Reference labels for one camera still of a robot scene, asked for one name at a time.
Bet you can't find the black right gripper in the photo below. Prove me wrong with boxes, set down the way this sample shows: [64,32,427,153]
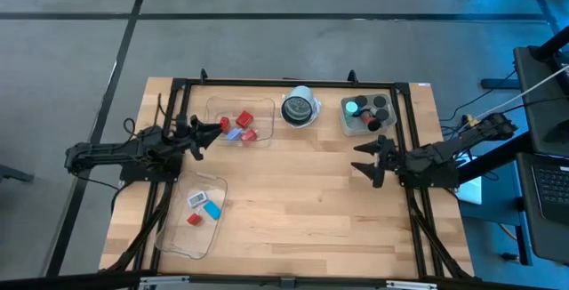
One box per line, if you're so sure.
[349,134,404,189]

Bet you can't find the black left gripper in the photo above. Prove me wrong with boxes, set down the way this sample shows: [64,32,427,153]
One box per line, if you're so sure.
[170,114,224,162]

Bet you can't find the red sand hourglass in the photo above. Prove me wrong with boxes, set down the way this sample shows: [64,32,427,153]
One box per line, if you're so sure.
[360,109,382,133]

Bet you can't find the small white digital clock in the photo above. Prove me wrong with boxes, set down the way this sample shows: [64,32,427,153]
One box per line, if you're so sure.
[186,190,209,210]

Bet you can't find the small teal digital clock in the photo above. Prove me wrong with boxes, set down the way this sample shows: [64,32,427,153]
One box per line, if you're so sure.
[203,199,222,222]

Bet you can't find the white plastic bin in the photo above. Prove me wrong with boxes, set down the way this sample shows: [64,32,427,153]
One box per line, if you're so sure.
[340,93,397,138]

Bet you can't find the clear plastic bin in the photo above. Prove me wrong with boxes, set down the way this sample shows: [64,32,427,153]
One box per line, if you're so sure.
[154,170,228,261]
[204,95,276,148]

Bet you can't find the white round cup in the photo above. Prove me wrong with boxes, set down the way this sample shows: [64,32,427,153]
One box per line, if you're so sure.
[279,85,322,129]

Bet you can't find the white box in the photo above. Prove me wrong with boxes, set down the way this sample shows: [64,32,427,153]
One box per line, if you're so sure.
[455,150,484,205]

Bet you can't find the black stand pole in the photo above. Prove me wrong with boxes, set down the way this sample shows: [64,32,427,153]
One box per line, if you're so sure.
[455,132,534,184]

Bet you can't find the black stand foot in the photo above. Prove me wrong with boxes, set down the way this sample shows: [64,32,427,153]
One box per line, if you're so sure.
[480,77,520,90]
[0,164,36,184]

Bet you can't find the black side desk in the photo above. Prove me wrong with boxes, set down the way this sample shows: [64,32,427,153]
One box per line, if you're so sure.
[513,44,569,157]

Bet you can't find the black laptop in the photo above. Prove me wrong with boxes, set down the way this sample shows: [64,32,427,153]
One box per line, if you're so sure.
[515,151,569,264]

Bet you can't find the black computer mouse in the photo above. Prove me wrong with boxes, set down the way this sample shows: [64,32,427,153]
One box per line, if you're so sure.
[544,120,569,144]

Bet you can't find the black table frame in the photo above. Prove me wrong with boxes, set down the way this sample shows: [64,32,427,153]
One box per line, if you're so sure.
[100,68,475,282]

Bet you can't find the silver aluminium bracket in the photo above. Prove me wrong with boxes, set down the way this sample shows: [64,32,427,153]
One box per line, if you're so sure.
[137,275,191,290]
[385,279,439,290]

